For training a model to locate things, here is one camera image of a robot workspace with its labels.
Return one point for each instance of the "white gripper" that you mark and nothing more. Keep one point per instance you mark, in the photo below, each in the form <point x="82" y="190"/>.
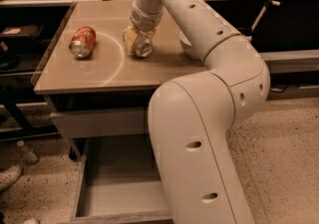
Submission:
<point x="144" y="19"/>

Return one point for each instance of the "silver green 7up can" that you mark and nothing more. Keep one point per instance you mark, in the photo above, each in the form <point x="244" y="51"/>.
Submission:
<point x="143" y="46"/>

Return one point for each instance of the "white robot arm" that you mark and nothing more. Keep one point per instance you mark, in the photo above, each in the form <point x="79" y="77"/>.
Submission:
<point x="189" y="116"/>

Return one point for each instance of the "orange soda can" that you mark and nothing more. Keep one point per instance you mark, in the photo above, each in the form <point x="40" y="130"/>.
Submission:
<point x="83" y="42"/>

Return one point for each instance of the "grey drawer cabinet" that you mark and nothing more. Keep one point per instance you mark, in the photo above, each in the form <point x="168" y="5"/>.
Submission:
<point x="109" y="78"/>

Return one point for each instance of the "top drawer front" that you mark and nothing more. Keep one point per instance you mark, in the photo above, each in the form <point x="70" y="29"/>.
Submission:
<point x="98" y="123"/>

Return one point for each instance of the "open middle drawer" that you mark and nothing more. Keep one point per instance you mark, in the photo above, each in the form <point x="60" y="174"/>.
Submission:
<point x="119" y="183"/>

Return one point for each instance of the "white bowl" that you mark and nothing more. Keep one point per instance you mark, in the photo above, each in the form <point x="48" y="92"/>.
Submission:
<point x="187" y="46"/>

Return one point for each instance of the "white spray tool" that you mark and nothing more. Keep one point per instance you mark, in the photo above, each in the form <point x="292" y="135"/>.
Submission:
<point x="267" y="4"/>

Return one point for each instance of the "plastic bottle on floor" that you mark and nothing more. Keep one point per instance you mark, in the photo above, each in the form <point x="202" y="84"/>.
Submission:
<point x="30" y="156"/>

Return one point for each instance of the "white shoe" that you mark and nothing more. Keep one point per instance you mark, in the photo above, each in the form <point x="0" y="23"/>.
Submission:
<point x="9" y="176"/>

